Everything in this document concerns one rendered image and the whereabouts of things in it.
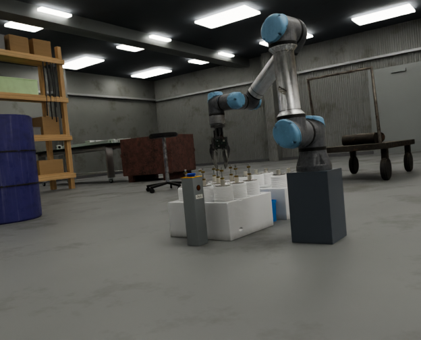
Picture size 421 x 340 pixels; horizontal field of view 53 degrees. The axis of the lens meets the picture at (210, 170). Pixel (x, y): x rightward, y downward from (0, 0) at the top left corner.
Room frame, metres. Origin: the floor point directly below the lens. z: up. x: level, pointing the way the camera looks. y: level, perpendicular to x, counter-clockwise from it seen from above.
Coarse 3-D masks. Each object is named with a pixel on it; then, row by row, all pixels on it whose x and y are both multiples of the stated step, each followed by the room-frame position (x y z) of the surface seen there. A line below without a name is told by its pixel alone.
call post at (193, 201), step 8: (184, 184) 1.92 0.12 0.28; (192, 184) 1.89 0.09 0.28; (200, 184) 1.93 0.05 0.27; (184, 192) 1.92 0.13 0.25; (192, 192) 1.89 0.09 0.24; (200, 192) 1.93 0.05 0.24; (184, 200) 1.93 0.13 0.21; (192, 200) 1.90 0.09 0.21; (200, 200) 1.92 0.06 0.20; (184, 208) 1.93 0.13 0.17; (192, 208) 1.90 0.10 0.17; (200, 208) 1.92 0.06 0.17; (192, 216) 1.90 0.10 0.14; (200, 216) 1.92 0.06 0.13; (192, 224) 1.91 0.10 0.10; (200, 224) 1.91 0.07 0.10; (192, 232) 1.91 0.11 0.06; (200, 232) 1.91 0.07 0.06; (192, 240) 1.91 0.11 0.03; (200, 240) 1.90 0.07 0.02
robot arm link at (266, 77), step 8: (304, 24) 1.77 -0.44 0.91; (304, 32) 1.76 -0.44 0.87; (304, 40) 1.79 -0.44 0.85; (296, 48) 1.82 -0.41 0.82; (272, 56) 1.90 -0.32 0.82; (272, 64) 1.89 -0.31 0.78; (264, 72) 1.92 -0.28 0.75; (272, 72) 1.91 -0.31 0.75; (256, 80) 1.96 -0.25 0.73; (264, 80) 1.93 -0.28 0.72; (272, 80) 1.94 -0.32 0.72; (256, 88) 1.97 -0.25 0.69; (264, 88) 1.96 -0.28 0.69; (248, 96) 2.00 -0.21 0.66; (256, 96) 1.99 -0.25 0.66; (248, 104) 1.99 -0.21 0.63; (256, 104) 2.03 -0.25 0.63
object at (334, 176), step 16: (288, 176) 1.80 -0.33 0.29; (304, 176) 1.75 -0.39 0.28; (320, 176) 1.71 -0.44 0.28; (336, 176) 1.78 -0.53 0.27; (288, 192) 1.80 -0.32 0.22; (304, 192) 1.76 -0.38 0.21; (320, 192) 1.72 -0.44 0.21; (336, 192) 1.77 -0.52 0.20; (304, 208) 1.76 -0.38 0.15; (320, 208) 1.72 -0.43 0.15; (336, 208) 1.76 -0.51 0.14; (304, 224) 1.76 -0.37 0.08; (320, 224) 1.72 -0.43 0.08; (336, 224) 1.74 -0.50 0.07; (304, 240) 1.77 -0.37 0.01; (320, 240) 1.73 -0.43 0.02; (336, 240) 1.73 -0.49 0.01
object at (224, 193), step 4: (216, 188) 2.01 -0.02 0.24; (220, 188) 2.00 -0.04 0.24; (224, 188) 2.00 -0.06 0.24; (228, 188) 2.00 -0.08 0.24; (232, 188) 2.03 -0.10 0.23; (216, 192) 2.01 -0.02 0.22; (220, 192) 2.00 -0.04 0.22; (224, 192) 2.00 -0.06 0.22; (228, 192) 2.00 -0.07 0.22; (232, 192) 2.03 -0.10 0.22; (216, 196) 2.02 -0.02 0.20; (220, 196) 2.00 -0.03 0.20; (224, 196) 2.00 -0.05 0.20; (228, 196) 2.00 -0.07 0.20; (232, 196) 2.02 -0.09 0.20; (216, 200) 2.02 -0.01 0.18; (220, 200) 2.00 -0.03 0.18; (224, 200) 2.00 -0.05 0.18; (228, 200) 2.00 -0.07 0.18
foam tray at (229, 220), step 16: (176, 208) 2.14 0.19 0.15; (208, 208) 2.01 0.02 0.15; (224, 208) 1.95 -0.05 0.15; (240, 208) 2.01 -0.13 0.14; (256, 208) 2.12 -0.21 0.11; (176, 224) 2.15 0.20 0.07; (208, 224) 2.01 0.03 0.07; (224, 224) 1.96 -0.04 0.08; (240, 224) 2.00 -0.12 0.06; (256, 224) 2.11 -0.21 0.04; (272, 224) 2.23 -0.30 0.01; (224, 240) 1.96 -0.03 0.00
